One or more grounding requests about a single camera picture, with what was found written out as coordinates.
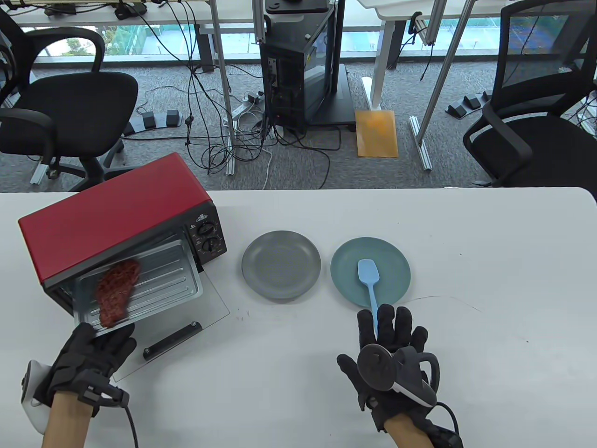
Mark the person's left hand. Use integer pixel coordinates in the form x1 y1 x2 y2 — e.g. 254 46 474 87
34 322 137 405

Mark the person's right hand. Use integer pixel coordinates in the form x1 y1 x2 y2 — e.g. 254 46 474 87
337 304 429 433

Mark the blue dessert spatula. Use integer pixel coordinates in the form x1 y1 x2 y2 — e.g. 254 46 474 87
357 259 384 337

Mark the brown grilled steak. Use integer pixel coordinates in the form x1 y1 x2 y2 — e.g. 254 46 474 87
96 259 141 328

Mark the silver baking tray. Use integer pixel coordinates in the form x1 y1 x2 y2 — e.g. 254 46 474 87
72 239 204 333

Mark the red toaster oven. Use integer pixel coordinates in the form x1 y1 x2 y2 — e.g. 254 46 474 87
19 153 231 381

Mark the person's left forearm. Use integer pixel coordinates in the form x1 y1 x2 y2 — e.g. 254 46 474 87
42 392 92 448

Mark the person's right forearm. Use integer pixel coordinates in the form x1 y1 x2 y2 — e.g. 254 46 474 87
386 413 432 448

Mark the black wrist band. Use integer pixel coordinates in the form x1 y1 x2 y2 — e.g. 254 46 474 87
422 418 464 448
77 371 131 417

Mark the white and grey controller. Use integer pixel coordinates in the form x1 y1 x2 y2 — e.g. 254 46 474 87
21 359 50 434
357 343 440 408

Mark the teal plate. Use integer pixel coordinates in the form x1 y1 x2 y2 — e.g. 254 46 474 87
330 237 411 308

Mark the grey plate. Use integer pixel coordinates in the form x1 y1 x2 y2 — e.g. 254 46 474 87
242 230 322 300

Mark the yellow envelope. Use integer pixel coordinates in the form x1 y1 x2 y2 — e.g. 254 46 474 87
354 110 400 159

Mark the black mesh office chair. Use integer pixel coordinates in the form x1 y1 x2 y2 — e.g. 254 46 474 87
463 0 597 188

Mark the grey double foot pedal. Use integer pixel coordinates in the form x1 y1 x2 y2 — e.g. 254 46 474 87
445 91 493 120
122 109 185 137

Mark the white power strip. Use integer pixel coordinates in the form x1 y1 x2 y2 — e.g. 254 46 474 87
223 91 266 127

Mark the white desk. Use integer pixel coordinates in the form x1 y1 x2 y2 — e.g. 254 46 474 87
357 0 514 115
0 0 263 75

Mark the black computer case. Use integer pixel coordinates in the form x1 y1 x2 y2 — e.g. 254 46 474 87
259 12 338 131

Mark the black power adapter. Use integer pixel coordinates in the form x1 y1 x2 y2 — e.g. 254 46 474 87
114 2 149 20

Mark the thin black wire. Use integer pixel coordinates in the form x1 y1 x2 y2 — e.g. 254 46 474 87
403 295 484 314

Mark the black glove cable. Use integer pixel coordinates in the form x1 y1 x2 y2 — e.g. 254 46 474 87
436 402 461 433
122 404 140 448

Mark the white cable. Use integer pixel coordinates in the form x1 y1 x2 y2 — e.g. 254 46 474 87
262 148 275 190

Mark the black cable tangle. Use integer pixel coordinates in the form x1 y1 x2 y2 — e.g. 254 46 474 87
139 0 343 176

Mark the aluminium frame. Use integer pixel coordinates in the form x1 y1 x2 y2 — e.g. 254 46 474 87
208 0 267 177
409 0 469 172

